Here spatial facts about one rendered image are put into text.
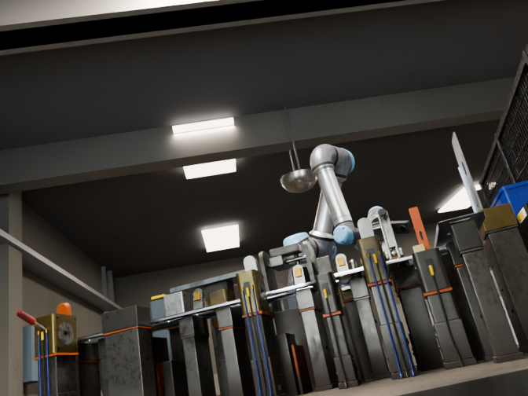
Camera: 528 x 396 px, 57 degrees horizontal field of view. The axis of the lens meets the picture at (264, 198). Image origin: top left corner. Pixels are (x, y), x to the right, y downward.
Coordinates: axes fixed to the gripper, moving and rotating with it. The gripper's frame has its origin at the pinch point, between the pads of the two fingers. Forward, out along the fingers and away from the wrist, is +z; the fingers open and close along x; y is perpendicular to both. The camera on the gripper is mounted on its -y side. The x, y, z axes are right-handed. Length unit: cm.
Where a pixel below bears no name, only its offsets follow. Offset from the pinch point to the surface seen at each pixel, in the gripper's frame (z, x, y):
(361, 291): 33.3, -1.0, 12.1
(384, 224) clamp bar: 5.8, 8.3, 0.4
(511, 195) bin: 18.2, 11.2, -37.5
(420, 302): 36.0, -6.9, -3.3
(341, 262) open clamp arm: 11.9, 1.2, 17.6
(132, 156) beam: -273, 46, 211
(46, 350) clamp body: 51, 12, 104
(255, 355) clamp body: 56, -1, 42
